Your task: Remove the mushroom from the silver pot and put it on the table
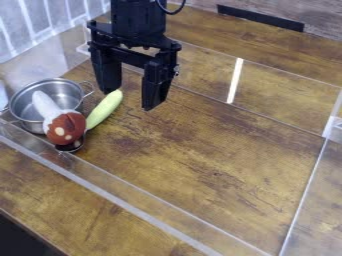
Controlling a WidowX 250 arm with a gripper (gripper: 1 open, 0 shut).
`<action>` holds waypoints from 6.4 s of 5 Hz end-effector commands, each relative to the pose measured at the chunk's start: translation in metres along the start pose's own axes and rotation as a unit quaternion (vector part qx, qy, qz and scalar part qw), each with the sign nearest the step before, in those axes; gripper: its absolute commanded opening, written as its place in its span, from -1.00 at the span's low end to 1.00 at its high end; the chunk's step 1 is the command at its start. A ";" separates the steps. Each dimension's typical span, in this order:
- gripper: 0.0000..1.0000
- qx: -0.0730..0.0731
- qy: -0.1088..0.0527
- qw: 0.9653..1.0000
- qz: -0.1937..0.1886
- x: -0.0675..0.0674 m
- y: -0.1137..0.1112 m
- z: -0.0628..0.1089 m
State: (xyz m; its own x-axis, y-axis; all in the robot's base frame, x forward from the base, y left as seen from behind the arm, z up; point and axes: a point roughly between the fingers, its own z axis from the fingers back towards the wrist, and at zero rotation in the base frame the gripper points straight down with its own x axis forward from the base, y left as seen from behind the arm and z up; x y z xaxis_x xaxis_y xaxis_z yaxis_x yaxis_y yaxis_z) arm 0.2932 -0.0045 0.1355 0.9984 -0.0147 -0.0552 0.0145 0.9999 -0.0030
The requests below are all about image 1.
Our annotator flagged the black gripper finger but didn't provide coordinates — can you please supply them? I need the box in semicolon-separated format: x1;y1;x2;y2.
89;43;121;94
141;51;177;111

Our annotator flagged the silver metal pot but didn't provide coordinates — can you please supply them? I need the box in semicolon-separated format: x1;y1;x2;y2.
0;78;93;134

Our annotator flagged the clear acrylic barrier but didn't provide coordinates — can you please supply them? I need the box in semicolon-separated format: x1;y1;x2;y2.
279;90;342;256
0;119;271;256

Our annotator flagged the black cable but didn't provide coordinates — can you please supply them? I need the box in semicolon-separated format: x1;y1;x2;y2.
155;0;187;16

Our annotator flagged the clear acrylic triangle bracket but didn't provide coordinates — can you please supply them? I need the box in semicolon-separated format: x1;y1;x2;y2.
76;26;90;55

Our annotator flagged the green handled metal spoon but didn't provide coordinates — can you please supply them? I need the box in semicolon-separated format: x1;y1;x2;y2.
54;89;122;152

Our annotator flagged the black strip on table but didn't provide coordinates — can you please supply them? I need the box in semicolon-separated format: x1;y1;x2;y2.
216;4;304;32

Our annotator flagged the clear acrylic front barrier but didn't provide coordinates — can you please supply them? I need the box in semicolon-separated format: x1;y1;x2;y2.
0;119;271;256

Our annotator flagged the clear acrylic right barrier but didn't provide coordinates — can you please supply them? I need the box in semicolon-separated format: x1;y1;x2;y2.
279;90;342;256

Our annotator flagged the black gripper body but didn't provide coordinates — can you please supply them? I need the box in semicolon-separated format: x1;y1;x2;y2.
86;0;181;69

